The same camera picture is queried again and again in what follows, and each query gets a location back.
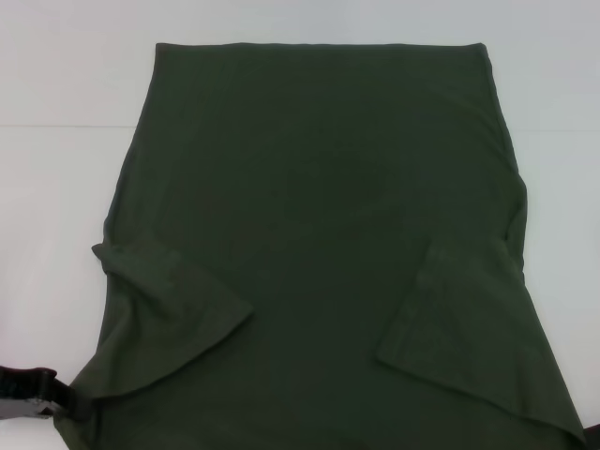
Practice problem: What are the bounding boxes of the dark green t-shirt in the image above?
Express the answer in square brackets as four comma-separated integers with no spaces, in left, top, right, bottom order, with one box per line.
[52,41,588,450]

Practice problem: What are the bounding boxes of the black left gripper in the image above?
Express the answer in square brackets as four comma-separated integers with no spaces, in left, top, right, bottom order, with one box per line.
[0,366,91,422]

